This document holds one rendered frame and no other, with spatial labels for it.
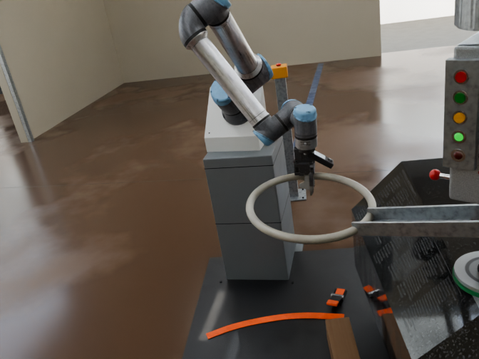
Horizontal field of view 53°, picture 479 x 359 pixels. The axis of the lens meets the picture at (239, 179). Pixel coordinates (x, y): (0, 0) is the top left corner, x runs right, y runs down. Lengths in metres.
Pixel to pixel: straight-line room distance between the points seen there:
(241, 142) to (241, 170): 0.16
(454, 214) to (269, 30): 7.29
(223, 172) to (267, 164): 0.26
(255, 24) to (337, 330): 6.86
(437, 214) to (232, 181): 1.36
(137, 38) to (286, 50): 2.77
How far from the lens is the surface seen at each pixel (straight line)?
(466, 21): 1.29
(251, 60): 2.44
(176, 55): 9.20
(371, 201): 1.85
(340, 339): 2.45
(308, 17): 8.57
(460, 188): 1.41
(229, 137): 2.71
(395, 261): 1.95
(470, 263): 1.67
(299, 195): 3.97
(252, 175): 2.67
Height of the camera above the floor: 1.83
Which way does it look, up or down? 24 degrees down
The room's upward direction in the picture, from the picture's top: 10 degrees counter-clockwise
